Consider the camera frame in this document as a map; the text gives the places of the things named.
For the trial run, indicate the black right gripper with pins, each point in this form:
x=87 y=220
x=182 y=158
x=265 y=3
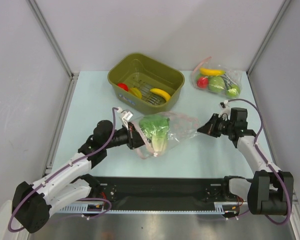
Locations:
x=214 y=126

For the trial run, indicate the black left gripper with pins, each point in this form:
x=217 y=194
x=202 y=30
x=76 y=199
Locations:
x=134 y=139

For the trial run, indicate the fake napa cabbage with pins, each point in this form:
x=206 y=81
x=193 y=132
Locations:
x=155 y=128

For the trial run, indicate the clear zip top bag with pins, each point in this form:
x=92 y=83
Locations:
x=181 y=127

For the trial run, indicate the clear zip bag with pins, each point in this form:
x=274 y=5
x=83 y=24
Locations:
x=181 y=127
x=232 y=76

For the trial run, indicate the yellow fake lemon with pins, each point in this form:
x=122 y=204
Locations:
x=136 y=92

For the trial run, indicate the yellow fake banana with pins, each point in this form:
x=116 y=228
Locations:
x=166 y=96
x=211 y=72

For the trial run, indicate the red fake tomato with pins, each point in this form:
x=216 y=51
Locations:
x=202 y=82
x=123 y=86

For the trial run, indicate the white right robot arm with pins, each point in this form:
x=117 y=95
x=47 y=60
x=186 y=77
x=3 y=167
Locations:
x=270 y=190

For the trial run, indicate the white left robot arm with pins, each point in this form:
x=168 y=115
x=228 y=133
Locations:
x=33 y=204

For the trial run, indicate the small green fake apple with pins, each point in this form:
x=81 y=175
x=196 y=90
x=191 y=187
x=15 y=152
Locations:
x=233 y=91

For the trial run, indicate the large green fake apple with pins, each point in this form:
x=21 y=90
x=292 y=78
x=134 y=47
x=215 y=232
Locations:
x=216 y=84

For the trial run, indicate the far clear zip bag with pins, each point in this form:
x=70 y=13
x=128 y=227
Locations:
x=232 y=76

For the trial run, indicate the olive green plastic bin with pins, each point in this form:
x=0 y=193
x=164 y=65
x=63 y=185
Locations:
x=144 y=73

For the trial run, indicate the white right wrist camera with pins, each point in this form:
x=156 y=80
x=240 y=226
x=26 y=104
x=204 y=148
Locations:
x=225 y=108

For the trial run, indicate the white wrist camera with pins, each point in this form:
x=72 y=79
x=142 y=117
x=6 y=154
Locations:
x=125 y=116
x=225 y=108

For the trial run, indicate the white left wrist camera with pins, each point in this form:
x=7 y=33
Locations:
x=125 y=116

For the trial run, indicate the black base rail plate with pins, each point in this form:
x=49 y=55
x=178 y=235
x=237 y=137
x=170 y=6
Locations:
x=167 y=194

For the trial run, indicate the right aluminium frame post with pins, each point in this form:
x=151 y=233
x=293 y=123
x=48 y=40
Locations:
x=269 y=34

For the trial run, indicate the aluminium frame post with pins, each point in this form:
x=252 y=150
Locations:
x=38 y=14
x=269 y=34

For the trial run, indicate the left aluminium frame post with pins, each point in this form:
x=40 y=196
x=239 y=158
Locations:
x=38 y=14

